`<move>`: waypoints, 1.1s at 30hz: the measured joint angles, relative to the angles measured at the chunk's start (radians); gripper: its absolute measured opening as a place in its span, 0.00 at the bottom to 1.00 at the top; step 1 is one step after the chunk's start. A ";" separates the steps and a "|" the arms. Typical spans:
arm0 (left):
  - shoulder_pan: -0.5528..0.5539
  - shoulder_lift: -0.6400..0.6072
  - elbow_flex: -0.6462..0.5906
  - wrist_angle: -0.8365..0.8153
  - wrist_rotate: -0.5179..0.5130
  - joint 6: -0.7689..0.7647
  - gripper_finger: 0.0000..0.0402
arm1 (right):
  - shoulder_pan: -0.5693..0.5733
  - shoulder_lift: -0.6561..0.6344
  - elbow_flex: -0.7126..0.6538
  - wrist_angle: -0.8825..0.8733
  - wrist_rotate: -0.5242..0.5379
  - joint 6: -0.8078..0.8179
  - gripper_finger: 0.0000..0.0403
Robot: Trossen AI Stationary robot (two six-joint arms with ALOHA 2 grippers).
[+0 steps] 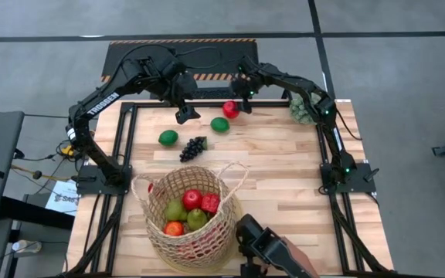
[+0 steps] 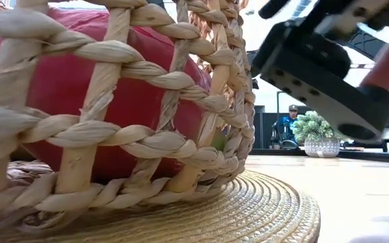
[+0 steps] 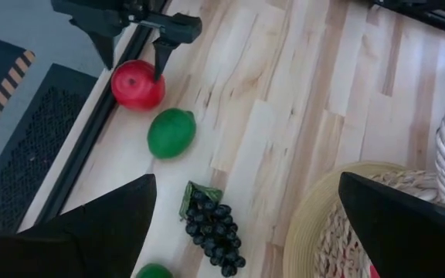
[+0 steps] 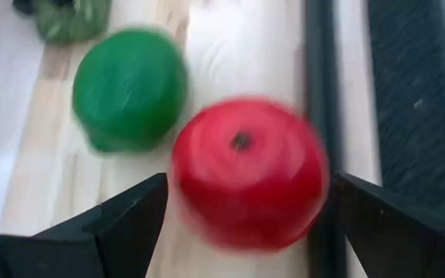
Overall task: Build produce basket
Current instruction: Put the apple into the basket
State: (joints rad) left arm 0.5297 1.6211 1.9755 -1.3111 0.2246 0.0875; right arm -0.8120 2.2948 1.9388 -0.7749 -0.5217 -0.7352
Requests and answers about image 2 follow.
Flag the black table edge rail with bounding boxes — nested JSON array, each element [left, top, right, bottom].
[[248, 148, 389, 165]]

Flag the round woven straw placemat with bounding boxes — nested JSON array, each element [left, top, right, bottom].
[[0, 168, 322, 243]]

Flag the black partition panel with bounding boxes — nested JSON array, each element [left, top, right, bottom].
[[252, 105, 283, 150]]

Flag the woven straw basket with handles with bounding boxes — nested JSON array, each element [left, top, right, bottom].
[[0, 0, 257, 234]]

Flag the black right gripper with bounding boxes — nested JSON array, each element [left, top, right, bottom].
[[252, 0, 389, 141]]

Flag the person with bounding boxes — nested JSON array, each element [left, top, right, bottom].
[[271, 103, 300, 150]]

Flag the pale green plant in patterned pot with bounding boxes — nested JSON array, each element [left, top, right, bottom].
[[290, 110, 351, 159]]

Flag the green lime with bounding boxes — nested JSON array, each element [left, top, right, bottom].
[[211, 136, 228, 152]]

